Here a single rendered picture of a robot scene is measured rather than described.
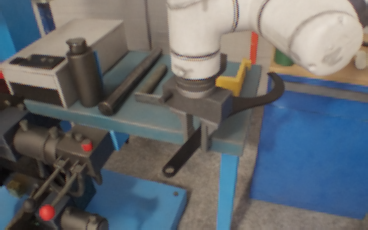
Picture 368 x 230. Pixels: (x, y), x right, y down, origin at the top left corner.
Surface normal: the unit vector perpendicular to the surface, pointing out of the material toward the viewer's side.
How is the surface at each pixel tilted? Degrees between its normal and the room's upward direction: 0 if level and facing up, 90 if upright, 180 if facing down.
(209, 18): 90
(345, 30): 88
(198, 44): 90
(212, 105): 90
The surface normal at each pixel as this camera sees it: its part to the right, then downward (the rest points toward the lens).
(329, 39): 0.19, 0.55
